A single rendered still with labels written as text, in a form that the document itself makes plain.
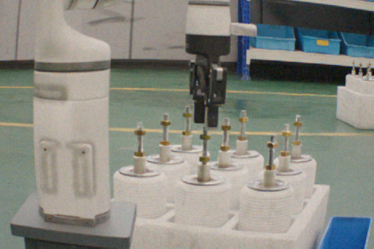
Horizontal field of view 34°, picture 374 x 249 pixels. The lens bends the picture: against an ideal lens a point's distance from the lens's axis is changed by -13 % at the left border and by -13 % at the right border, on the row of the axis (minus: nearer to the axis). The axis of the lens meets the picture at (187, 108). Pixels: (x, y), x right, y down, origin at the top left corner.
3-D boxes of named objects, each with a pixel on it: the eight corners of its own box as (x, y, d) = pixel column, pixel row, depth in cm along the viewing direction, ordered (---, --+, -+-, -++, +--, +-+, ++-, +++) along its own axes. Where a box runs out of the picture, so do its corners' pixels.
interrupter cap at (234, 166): (211, 162, 132) (211, 158, 132) (248, 166, 129) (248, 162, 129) (197, 170, 125) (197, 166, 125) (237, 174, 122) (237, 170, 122)
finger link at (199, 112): (207, 101, 118) (206, 123, 118) (205, 101, 118) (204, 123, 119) (194, 101, 117) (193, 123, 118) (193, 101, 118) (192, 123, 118)
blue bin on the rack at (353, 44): (334, 52, 600) (334, 31, 597) (367, 55, 601) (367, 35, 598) (346, 56, 550) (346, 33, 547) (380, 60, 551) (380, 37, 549)
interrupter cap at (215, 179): (210, 175, 121) (210, 171, 121) (234, 184, 115) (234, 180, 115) (172, 179, 117) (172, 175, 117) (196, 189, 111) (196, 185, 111)
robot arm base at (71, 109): (107, 228, 71) (105, 72, 69) (32, 219, 71) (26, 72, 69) (114, 206, 80) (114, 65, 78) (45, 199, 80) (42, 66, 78)
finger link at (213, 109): (207, 95, 111) (207, 126, 112) (213, 97, 108) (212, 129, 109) (216, 95, 111) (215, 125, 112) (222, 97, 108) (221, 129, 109)
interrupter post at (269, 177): (269, 185, 114) (270, 166, 114) (277, 188, 112) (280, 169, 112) (258, 187, 113) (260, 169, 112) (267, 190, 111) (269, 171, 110)
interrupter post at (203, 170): (205, 179, 118) (206, 161, 117) (212, 182, 116) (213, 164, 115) (193, 181, 117) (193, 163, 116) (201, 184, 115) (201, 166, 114)
